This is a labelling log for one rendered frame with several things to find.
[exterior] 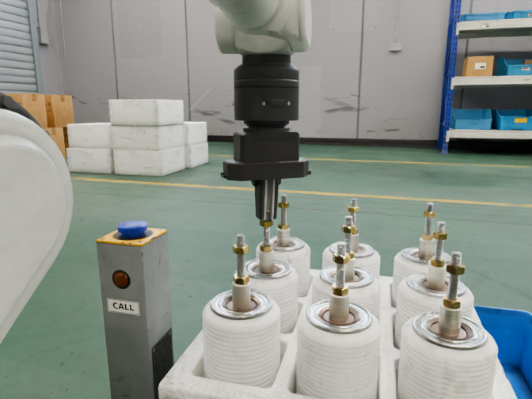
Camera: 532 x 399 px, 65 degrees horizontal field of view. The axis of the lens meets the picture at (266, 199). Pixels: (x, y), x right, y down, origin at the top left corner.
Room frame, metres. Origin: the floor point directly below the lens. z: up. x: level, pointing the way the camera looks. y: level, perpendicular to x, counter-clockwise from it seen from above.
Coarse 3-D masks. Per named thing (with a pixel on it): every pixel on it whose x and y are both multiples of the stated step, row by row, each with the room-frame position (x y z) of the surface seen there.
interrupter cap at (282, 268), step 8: (248, 264) 0.59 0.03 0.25; (256, 264) 0.60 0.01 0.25; (280, 264) 0.59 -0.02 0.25; (288, 264) 0.59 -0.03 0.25; (248, 272) 0.56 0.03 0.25; (256, 272) 0.56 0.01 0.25; (264, 272) 0.57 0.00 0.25; (272, 272) 0.57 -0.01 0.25; (280, 272) 0.56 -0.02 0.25; (288, 272) 0.56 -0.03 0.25
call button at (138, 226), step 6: (126, 222) 0.56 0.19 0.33; (132, 222) 0.56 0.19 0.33; (138, 222) 0.56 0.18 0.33; (144, 222) 0.56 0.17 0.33; (120, 228) 0.54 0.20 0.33; (126, 228) 0.54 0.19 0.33; (132, 228) 0.54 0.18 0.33; (138, 228) 0.54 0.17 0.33; (144, 228) 0.55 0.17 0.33; (126, 234) 0.54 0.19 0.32; (132, 234) 0.54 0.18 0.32; (138, 234) 0.54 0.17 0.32
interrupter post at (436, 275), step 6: (432, 270) 0.52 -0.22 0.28; (438, 270) 0.51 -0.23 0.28; (444, 270) 0.51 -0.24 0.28; (432, 276) 0.52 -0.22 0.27; (438, 276) 0.51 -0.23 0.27; (444, 276) 0.52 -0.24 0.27; (432, 282) 0.52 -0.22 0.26; (438, 282) 0.51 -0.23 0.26; (444, 282) 0.52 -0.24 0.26; (432, 288) 0.52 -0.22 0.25; (438, 288) 0.51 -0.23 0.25
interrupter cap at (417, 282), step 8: (424, 272) 0.56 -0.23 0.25; (408, 280) 0.53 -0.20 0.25; (416, 280) 0.54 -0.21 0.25; (424, 280) 0.54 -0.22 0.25; (448, 280) 0.53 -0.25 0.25; (416, 288) 0.51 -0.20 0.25; (424, 288) 0.51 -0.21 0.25; (464, 288) 0.51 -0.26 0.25; (432, 296) 0.49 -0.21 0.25; (440, 296) 0.49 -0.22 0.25
